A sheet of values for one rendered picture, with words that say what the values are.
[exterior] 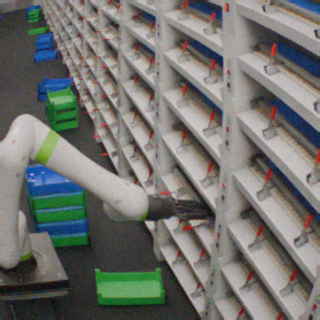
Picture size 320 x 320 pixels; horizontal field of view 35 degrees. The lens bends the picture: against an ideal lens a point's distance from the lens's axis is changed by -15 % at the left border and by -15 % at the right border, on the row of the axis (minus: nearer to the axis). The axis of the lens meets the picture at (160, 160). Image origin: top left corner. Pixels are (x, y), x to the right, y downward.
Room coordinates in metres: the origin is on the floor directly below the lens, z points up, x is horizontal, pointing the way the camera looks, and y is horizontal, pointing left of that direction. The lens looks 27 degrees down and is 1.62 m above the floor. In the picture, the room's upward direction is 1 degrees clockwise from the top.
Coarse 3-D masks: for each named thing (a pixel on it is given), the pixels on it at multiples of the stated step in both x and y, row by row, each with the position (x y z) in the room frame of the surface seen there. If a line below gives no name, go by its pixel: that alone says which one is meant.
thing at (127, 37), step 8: (120, 0) 2.92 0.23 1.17; (120, 8) 2.91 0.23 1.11; (128, 8) 2.84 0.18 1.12; (136, 8) 2.85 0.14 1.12; (120, 16) 2.91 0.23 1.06; (128, 32) 2.84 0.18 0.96; (128, 40) 2.84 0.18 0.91; (120, 48) 2.87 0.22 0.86; (128, 64) 2.84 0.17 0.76; (120, 80) 2.87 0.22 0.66; (120, 88) 2.85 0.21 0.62; (120, 96) 2.85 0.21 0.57; (120, 104) 2.85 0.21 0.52; (120, 120) 2.85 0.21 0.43; (120, 128) 2.85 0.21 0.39; (120, 136) 2.85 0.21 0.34; (120, 176) 2.87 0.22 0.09
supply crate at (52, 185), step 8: (32, 168) 2.40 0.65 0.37; (40, 168) 2.42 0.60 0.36; (40, 176) 2.40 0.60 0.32; (48, 176) 2.40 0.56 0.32; (56, 176) 2.41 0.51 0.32; (40, 184) 2.32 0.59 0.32; (48, 184) 2.23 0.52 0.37; (56, 184) 2.25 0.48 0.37; (64, 184) 2.26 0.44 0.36; (72, 184) 2.27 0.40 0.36; (32, 192) 2.21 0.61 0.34; (40, 192) 2.22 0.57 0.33; (48, 192) 2.23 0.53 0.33; (56, 192) 2.25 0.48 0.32; (64, 192) 2.26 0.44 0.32
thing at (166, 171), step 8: (160, 168) 2.16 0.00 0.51; (168, 168) 2.17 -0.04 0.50; (168, 176) 2.15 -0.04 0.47; (168, 184) 2.09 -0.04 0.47; (176, 184) 2.08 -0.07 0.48; (192, 224) 1.79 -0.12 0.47; (208, 232) 1.72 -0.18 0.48; (200, 240) 1.71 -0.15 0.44; (208, 240) 1.67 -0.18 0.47; (208, 248) 1.62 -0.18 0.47
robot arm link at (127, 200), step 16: (64, 144) 1.56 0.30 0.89; (48, 160) 1.52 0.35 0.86; (64, 160) 1.53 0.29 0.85; (80, 160) 1.55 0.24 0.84; (64, 176) 1.54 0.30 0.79; (80, 176) 1.53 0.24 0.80; (96, 176) 1.54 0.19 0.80; (112, 176) 1.57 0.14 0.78; (96, 192) 1.53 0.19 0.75; (112, 192) 1.53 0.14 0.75; (128, 192) 1.54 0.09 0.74; (144, 192) 1.57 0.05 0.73; (112, 208) 1.59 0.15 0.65; (128, 208) 1.52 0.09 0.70; (144, 208) 1.54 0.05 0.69
